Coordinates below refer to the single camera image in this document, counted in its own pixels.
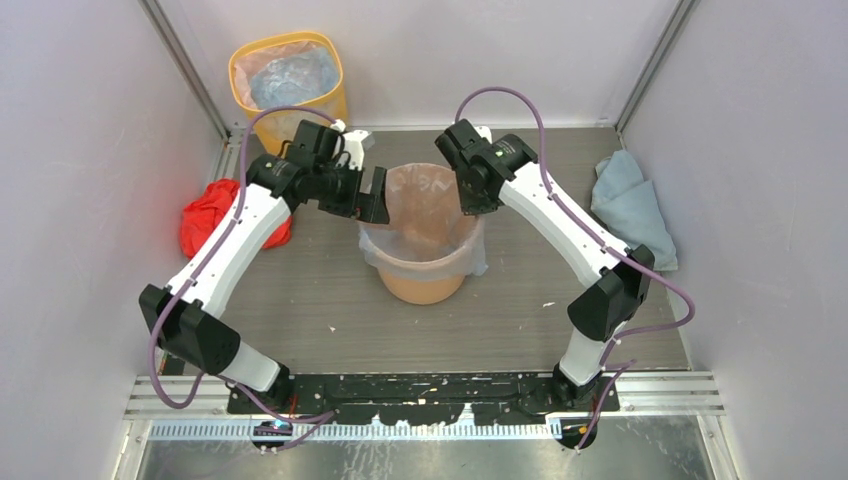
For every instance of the light blue trash bag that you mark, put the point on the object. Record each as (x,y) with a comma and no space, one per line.
(428,237)

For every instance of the left aluminium frame post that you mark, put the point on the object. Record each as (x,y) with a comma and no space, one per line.
(162,25)

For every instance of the orange round trash bin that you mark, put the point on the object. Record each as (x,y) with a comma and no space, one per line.
(421,292)

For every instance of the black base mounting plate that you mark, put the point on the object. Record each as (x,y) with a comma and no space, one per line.
(424,399)

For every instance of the yellow mesh trash bin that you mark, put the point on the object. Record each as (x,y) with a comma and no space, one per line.
(249,59)

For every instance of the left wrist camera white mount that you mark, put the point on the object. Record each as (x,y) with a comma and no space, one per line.
(351,146)

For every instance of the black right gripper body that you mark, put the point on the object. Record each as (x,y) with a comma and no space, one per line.
(472,203)

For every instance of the red crumpled trash bag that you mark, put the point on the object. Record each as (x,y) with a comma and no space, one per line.
(202,216)

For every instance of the slotted white cable duct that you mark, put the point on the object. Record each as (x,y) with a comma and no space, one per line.
(256,429)

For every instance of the blue bag inside yellow bin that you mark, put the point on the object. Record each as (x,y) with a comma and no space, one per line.
(295,79)

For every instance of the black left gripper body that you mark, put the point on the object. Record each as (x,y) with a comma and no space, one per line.
(339,191)

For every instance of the folded blue bag in corner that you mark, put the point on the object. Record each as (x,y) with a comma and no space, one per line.
(626,202)

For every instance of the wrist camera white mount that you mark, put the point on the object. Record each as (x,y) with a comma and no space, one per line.
(485,133)
(351,146)

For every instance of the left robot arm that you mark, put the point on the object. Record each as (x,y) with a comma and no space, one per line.
(324,164)

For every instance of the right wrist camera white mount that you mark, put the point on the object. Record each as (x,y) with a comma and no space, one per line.
(485,133)

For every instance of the aluminium frame post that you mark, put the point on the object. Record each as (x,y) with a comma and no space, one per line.
(671,31)
(162,25)

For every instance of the right aluminium frame post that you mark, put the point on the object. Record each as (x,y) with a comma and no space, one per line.
(671,31)

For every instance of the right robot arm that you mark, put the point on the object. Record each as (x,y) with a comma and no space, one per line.
(491,173)

